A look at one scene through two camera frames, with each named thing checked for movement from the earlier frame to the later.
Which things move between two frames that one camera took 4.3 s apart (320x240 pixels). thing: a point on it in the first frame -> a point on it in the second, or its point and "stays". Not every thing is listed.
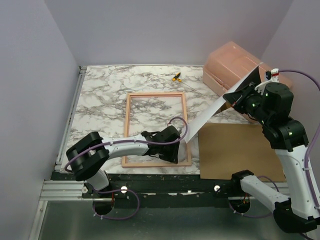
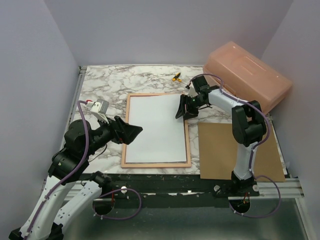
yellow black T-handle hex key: [176, 78] stays
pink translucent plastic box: [227, 64] stays
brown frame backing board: [225, 148] stays
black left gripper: [172, 158] -> [122, 132]
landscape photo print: [253, 76] -> [162, 139]
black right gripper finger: [232, 97] -> [181, 109]
